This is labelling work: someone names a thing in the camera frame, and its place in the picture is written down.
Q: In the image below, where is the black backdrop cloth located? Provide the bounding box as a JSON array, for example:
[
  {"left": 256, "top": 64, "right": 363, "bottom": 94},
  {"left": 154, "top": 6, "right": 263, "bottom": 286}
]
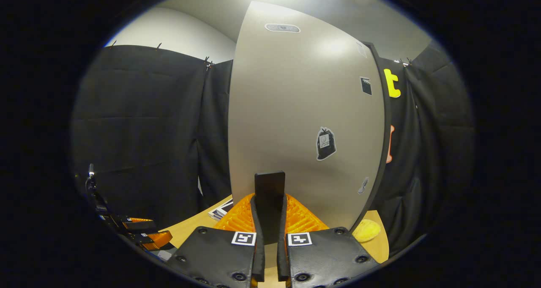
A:
[{"left": 72, "top": 43, "right": 476, "bottom": 255}]

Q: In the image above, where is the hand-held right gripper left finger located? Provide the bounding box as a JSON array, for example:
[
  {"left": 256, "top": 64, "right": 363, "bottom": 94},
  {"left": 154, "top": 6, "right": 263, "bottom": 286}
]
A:
[{"left": 167, "top": 194, "right": 265, "bottom": 288}]

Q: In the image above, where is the black door handle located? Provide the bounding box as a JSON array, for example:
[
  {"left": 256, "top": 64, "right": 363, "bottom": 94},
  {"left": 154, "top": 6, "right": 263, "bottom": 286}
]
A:
[{"left": 254, "top": 171, "right": 286, "bottom": 244}]

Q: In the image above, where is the grey printed booklet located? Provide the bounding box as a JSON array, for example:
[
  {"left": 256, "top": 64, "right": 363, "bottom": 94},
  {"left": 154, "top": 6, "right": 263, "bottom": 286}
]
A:
[{"left": 208, "top": 198, "right": 234, "bottom": 221}]

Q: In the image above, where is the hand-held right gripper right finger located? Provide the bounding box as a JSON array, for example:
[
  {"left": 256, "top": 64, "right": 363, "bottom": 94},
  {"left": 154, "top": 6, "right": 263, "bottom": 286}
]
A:
[{"left": 277, "top": 194, "right": 380, "bottom": 288}]

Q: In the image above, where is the grey cabinet door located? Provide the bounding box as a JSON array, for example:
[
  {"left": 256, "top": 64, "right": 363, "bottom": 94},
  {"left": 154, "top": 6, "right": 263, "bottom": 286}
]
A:
[{"left": 228, "top": 1, "right": 385, "bottom": 231}]

